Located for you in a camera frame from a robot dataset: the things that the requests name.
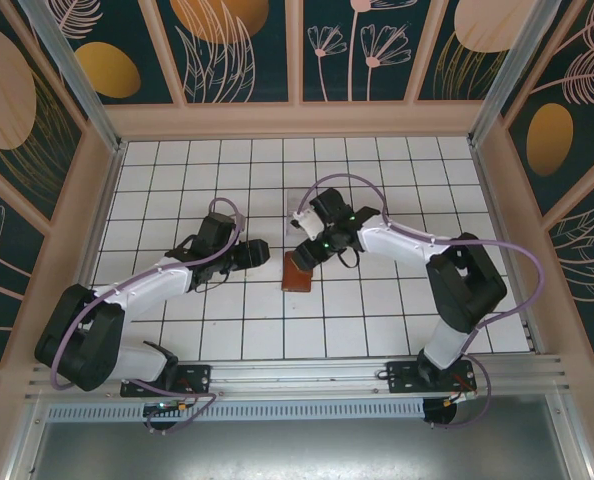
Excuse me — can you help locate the slotted grey cable duct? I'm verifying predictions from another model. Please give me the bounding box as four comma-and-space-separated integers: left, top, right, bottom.
46, 399, 427, 422

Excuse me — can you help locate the small electronics board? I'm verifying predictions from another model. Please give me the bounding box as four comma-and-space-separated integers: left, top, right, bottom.
144, 399, 191, 415

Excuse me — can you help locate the aluminium frame post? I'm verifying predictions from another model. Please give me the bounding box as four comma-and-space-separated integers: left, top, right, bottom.
466, 0, 559, 147
18, 0, 128, 152

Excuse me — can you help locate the clear acrylic card stand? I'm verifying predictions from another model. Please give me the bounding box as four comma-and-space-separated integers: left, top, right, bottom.
285, 188, 319, 236

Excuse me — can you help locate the grey metal panel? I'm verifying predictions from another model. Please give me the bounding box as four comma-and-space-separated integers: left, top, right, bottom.
6, 394, 591, 480

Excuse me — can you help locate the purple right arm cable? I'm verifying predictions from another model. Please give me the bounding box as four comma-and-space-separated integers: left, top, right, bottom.
296, 173, 546, 430

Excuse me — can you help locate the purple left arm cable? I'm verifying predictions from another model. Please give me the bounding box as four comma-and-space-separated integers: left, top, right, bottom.
50, 197, 248, 435

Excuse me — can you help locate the brown leather card holder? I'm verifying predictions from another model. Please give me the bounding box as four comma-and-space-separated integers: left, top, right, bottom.
281, 251, 314, 293

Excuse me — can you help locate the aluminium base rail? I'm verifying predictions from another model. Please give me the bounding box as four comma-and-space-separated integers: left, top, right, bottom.
25, 353, 576, 401

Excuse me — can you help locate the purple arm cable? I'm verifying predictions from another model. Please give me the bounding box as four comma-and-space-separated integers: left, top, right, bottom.
50, 197, 248, 435
296, 173, 546, 430

